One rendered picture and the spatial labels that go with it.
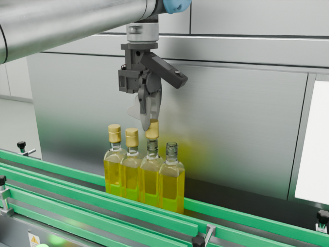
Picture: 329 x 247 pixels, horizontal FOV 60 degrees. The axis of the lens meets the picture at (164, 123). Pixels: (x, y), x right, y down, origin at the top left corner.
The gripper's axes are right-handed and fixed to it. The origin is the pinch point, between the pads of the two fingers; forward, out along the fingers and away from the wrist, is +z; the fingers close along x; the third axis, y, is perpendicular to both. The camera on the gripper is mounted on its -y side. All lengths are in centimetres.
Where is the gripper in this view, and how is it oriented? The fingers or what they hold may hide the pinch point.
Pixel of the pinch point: (152, 124)
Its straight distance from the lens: 73.0
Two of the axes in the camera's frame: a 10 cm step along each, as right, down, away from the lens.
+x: -4.3, 3.0, -8.5
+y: -9.0, -1.4, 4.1
